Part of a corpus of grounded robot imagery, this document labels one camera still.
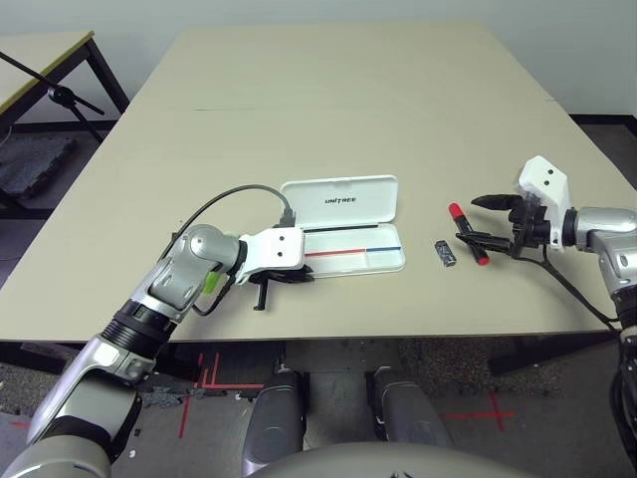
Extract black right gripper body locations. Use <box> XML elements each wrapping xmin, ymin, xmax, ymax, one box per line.
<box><xmin>509</xmin><ymin>196</ymin><xmax>554</xmax><ymax>261</ymax></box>

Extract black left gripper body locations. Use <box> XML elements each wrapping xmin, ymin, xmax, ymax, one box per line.
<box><xmin>251</xmin><ymin>272</ymin><xmax>281</xmax><ymax>313</ymax></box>

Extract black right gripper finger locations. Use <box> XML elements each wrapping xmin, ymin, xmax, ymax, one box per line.
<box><xmin>455</xmin><ymin>231</ymin><xmax>515</xmax><ymax>252</ymax></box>
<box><xmin>471</xmin><ymin>194</ymin><xmax>524</xmax><ymax>212</ymax></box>

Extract red and black marker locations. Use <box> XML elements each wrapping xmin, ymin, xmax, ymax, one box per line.
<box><xmin>448</xmin><ymin>202</ymin><xmax>489</xmax><ymax>266</ymax></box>

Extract black eraser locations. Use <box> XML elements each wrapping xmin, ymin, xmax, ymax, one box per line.
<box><xmin>435</xmin><ymin>239</ymin><xmax>458</xmax><ymax>269</ymax></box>

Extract white plastic pencil case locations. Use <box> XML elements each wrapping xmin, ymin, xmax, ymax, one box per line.
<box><xmin>280</xmin><ymin>173</ymin><xmax>407</xmax><ymax>278</ymax></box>

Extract red tape lines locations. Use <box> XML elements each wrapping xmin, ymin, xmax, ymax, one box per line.
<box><xmin>177</xmin><ymin>352</ymin><xmax>265</xmax><ymax>439</ymax></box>

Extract grey left robot leg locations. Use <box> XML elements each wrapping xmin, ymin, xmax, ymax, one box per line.
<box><xmin>241</xmin><ymin>367</ymin><xmax>308</xmax><ymax>478</ymax></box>

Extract grey robot leg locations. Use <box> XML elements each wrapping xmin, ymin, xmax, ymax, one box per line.
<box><xmin>241</xmin><ymin>367</ymin><xmax>308</xmax><ymax>478</ymax></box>
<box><xmin>372</xmin><ymin>366</ymin><xmax>452</xmax><ymax>449</ymax></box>

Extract grey right robot leg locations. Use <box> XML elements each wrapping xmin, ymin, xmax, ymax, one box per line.
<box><xmin>372</xmin><ymin>366</ymin><xmax>452</xmax><ymax>449</ymax></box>

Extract red tape cross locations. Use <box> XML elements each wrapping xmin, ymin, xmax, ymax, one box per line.
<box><xmin>444</xmin><ymin>390</ymin><xmax>519</xmax><ymax>432</ymax></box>

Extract grey robot torso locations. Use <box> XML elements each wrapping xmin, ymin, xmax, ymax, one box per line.
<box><xmin>243</xmin><ymin>440</ymin><xmax>618</xmax><ymax>478</ymax></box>

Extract dark foam floor mat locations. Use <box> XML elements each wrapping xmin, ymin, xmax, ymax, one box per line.
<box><xmin>0</xmin><ymin>131</ymin><xmax>79</xmax><ymax>200</ymax></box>

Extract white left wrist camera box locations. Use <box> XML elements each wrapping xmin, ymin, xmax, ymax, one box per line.
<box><xmin>233</xmin><ymin>226</ymin><xmax>308</xmax><ymax>285</ymax></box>

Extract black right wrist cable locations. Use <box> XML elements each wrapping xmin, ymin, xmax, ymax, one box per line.
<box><xmin>517</xmin><ymin>246</ymin><xmax>637</xmax><ymax>333</ymax></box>

